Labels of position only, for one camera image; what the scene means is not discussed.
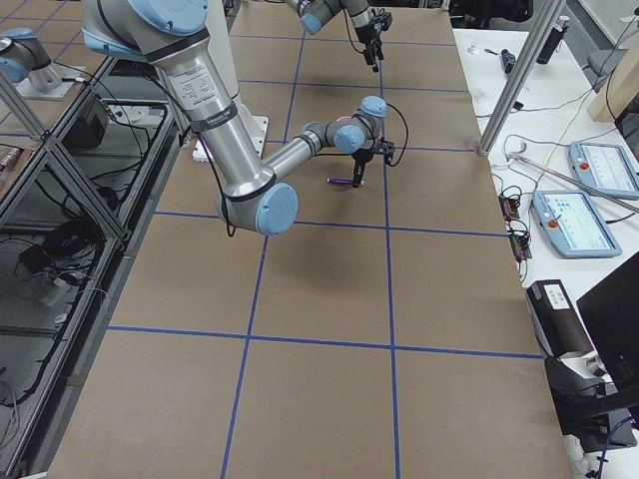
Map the blue teach pendant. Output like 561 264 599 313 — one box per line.
569 142 638 200
532 190 622 258

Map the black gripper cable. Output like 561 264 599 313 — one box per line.
319 101 411 168
343 6 365 54

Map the black water bottle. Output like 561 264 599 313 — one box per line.
536 15 570 65

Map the near blue teach pendant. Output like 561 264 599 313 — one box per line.
532 190 622 258

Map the black box with label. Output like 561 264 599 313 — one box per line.
526 279 594 358

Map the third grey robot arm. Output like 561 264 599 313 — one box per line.
1 27 70 100

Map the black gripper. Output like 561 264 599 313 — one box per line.
352 7 391 73
351 139 395 189

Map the aluminium frame post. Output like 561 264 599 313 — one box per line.
477 0 566 157

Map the purple marker pen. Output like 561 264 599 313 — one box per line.
326 178 352 187

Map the black monitor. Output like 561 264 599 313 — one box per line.
577 253 638 386

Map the far blue teach pendant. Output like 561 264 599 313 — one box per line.
569 142 638 200

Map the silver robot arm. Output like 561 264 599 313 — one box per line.
82 1 394 236
285 0 392 73

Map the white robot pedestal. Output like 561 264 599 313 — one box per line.
193 1 269 159

